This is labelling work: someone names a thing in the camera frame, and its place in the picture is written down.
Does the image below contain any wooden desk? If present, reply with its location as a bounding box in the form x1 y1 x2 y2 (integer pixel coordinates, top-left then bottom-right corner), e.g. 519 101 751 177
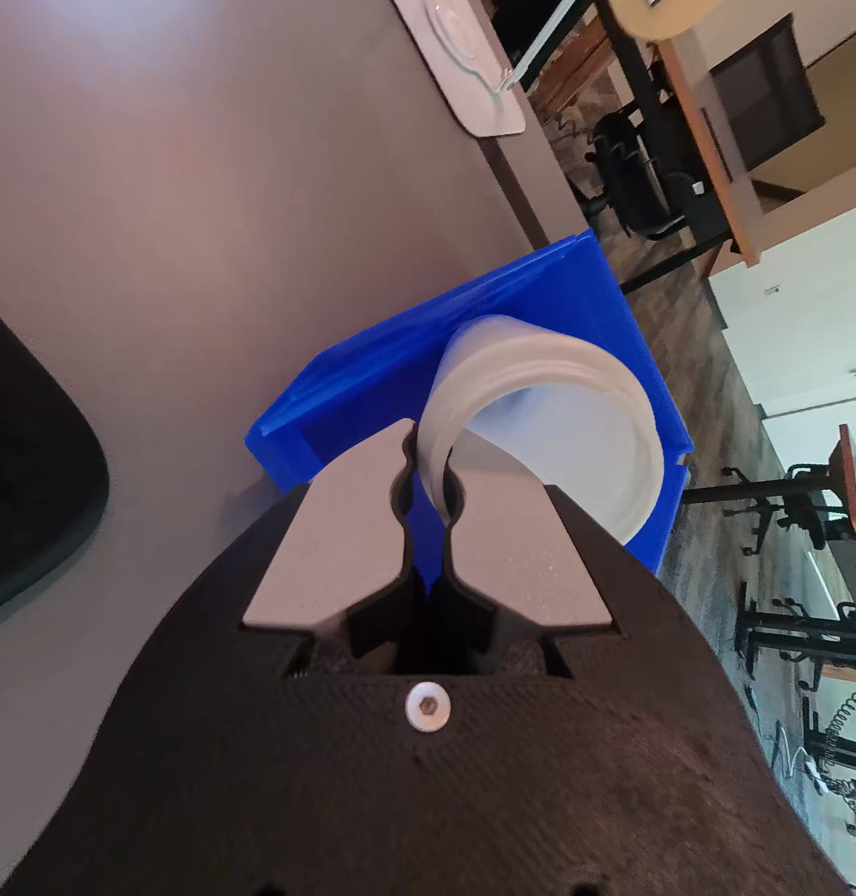
827 423 856 631
596 0 761 295

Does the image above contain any blue plastic bin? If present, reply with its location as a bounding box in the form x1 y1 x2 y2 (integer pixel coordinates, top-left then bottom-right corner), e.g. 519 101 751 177
244 230 695 576

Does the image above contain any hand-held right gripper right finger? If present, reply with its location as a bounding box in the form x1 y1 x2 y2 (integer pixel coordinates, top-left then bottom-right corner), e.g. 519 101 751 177
438 437 614 639

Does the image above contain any wooden instruction board stand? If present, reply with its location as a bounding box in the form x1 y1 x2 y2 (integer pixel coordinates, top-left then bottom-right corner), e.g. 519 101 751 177
393 0 726 137

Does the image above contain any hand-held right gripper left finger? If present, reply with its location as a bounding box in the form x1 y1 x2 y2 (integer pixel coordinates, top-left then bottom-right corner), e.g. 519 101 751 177
242 418 418 641

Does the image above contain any black mesh chair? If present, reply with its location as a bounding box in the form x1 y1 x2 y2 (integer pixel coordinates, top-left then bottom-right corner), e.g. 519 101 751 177
0 297 111 618

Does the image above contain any white plastic bottle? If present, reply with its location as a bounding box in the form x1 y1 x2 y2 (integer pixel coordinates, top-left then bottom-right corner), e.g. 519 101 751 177
417 315 665 543

